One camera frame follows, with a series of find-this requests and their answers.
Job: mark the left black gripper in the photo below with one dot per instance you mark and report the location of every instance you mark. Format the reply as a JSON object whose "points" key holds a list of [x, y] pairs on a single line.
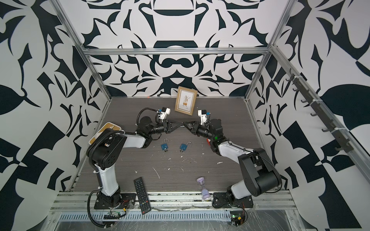
{"points": [[165, 126]]}

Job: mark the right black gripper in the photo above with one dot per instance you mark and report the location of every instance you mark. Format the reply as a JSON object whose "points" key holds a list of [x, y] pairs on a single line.
{"points": [[195, 128]]}

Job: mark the blue padlock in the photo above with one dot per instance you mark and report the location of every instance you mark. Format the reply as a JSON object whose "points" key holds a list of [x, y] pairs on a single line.
{"points": [[183, 146], [164, 146]]}

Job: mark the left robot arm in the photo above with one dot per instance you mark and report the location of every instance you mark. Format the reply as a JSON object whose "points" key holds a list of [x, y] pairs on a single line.
{"points": [[105, 150]]}

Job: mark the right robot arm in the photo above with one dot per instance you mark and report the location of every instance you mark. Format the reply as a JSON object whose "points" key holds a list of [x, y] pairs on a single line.
{"points": [[259, 174]]}

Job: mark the purple hourglass timer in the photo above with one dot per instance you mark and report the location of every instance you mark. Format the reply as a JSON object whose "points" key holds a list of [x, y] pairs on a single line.
{"points": [[204, 192]]}

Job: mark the black remote control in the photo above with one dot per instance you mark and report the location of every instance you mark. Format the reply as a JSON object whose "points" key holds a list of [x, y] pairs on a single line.
{"points": [[142, 196]]}

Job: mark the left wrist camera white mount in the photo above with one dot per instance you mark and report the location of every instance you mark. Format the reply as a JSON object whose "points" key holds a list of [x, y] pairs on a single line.
{"points": [[163, 113]]}

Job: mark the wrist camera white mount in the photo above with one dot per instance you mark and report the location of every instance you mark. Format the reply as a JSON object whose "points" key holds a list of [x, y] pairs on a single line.
{"points": [[204, 117], [163, 113]]}

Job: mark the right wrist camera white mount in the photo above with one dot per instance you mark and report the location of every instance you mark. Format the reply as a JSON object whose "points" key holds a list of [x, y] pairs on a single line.
{"points": [[204, 117]]}

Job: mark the wooden picture frame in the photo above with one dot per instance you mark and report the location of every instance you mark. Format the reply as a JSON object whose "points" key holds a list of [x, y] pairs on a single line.
{"points": [[185, 100]]}

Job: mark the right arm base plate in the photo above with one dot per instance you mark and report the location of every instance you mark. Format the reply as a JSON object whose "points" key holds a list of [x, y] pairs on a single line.
{"points": [[227, 200]]}

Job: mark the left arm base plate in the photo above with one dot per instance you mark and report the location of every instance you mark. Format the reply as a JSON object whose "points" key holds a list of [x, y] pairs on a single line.
{"points": [[124, 200]]}

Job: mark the white cable duct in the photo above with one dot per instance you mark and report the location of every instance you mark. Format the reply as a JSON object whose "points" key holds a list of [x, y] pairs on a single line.
{"points": [[203, 215]]}

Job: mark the wall hook rack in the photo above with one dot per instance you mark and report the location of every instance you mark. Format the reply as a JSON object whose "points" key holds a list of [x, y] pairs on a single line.
{"points": [[332, 125]]}

